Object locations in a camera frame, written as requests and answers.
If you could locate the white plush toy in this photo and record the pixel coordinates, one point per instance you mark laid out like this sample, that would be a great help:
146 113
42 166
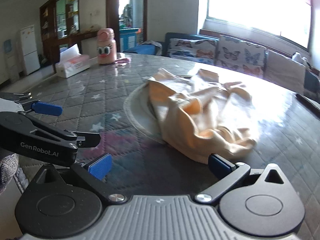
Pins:
300 56

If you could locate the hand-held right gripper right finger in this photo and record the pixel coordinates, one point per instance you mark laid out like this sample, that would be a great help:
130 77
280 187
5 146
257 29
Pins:
220 163

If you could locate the dark blue sofa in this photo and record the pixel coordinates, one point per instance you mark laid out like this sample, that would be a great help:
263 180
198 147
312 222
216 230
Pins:
172 36

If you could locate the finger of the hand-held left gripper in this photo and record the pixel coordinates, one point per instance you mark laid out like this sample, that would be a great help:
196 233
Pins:
47 108
87 140

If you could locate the cream garment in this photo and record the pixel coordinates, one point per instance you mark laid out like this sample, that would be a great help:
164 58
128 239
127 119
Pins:
190 110

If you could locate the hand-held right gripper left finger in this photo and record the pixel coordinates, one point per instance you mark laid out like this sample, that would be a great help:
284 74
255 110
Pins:
100 166

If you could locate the butterfly print cushion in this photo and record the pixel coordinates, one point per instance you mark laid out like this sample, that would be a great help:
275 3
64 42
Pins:
240 56
191 48

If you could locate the white refrigerator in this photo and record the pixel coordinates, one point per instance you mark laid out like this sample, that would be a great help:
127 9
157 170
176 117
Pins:
30 50

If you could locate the small pink cloth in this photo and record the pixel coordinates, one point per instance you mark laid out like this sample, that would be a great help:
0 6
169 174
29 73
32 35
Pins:
122 61

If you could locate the round grey plate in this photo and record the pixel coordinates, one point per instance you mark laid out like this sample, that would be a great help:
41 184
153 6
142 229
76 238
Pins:
140 110

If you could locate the pink duck face bottle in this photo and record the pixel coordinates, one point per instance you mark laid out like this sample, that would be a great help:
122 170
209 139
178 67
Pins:
106 46

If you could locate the blue cloth on chair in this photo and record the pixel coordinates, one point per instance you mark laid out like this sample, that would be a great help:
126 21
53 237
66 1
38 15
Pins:
143 48

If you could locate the grey quilted star tablecloth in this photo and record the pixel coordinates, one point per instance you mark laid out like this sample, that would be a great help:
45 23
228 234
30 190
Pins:
75 92

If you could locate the dark wooden display cabinet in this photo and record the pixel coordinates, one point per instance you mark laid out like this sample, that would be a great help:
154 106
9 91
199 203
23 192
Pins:
62 17

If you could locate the white tissue box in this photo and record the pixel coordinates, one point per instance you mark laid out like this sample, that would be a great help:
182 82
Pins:
72 63

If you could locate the beige cushion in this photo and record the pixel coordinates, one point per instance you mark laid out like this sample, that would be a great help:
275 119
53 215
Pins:
282 67

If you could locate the blue cabinet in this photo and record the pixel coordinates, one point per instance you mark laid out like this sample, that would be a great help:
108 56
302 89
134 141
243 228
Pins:
128 36

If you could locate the water dispenser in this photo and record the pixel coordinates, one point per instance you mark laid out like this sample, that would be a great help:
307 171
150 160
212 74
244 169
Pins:
8 55

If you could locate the window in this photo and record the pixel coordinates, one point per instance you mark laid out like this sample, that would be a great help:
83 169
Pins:
250 5

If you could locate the dark wooden door frame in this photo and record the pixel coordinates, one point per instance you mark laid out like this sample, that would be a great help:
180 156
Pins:
112 10

